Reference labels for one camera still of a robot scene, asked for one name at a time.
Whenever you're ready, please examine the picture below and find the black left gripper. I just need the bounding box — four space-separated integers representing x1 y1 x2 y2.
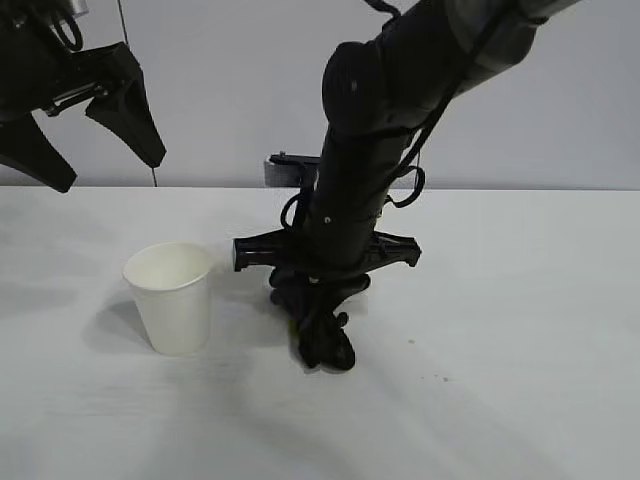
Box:
0 0 168 195

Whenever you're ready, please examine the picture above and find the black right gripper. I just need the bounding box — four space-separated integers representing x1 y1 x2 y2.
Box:
231 131 422 314

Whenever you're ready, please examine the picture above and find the purple and black cloth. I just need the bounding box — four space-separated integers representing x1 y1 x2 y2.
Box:
288 284 359 373

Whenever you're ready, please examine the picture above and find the white paper cup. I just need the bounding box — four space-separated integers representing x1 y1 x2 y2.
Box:
122 241 216 358

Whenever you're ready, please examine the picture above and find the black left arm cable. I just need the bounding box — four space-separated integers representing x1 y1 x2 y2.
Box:
51 8 85 52

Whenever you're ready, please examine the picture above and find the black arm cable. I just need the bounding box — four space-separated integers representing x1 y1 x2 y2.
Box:
387 0 551 209
51 8 85 52

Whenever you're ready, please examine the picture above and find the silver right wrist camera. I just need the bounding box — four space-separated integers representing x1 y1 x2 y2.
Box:
261 151 322 190

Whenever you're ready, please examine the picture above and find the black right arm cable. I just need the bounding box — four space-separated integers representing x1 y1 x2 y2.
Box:
387 0 551 209

